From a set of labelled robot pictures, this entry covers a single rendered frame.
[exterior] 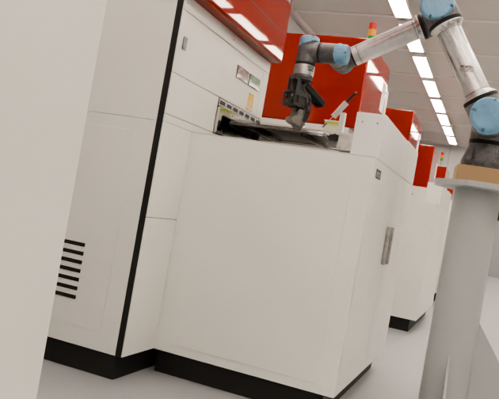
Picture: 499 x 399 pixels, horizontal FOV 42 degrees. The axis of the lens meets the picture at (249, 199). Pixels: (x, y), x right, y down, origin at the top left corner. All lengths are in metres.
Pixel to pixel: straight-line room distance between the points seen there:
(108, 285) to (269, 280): 0.51
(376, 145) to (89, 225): 0.94
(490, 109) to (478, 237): 0.44
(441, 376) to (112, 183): 1.29
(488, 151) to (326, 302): 0.81
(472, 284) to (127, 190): 1.20
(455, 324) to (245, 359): 0.74
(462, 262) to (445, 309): 0.18
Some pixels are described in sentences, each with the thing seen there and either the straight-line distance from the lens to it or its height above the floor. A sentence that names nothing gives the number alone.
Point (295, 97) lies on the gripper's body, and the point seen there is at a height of 1.02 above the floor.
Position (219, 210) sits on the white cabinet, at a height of 0.58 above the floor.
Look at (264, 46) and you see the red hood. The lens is 2.60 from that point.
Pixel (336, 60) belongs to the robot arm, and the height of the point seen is 1.18.
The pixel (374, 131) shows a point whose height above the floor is 0.90.
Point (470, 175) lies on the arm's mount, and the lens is 2.35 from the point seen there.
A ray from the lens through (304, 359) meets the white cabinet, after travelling 2.05.
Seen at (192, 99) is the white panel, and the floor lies 0.92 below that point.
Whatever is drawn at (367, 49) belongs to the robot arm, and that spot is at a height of 1.26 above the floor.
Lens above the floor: 0.61
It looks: level
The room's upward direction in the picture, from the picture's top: 10 degrees clockwise
